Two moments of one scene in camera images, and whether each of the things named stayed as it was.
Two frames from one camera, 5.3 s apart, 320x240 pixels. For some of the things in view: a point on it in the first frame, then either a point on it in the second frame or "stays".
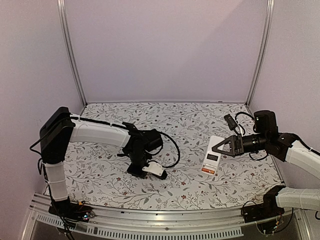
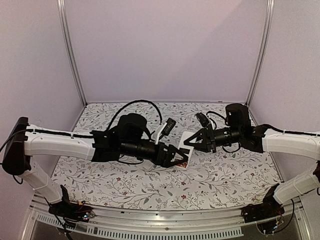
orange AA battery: x=208 y=170 -> x=183 y=165
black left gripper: x=133 y=172 -> x=165 y=161
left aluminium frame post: x=61 y=7 stays
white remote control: x=212 y=160 -> x=186 y=150
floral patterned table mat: x=96 y=176 stays
